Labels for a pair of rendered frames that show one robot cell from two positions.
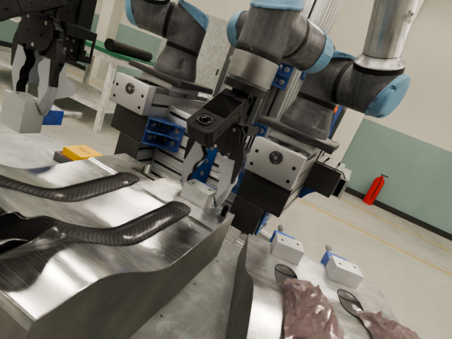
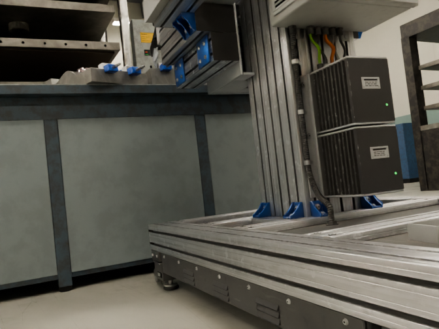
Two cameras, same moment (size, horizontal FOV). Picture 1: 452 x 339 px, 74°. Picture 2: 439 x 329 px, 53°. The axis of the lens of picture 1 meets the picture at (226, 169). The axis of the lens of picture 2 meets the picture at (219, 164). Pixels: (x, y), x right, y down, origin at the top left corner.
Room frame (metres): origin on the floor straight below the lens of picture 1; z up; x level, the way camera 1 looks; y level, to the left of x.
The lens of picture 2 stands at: (2.04, -1.19, 0.34)
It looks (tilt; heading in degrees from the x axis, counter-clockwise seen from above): 3 degrees up; 136
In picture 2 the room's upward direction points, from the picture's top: 6 degrees counter-clockwise
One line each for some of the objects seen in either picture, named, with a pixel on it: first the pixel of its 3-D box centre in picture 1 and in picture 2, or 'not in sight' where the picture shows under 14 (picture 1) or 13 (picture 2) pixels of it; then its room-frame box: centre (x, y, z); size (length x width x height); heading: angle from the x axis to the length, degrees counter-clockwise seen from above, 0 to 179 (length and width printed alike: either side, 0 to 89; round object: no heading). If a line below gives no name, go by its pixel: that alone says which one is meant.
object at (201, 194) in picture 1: (208, 194); (166, 66); (0.53, 0.01, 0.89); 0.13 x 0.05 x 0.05; 162
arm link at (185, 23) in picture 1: (187, 26); not in sight; (1.09, 0.30, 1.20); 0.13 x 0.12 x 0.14; 99
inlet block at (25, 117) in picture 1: (50, 113); not in sight; (0.51, 0.33, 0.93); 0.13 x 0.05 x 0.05; 162
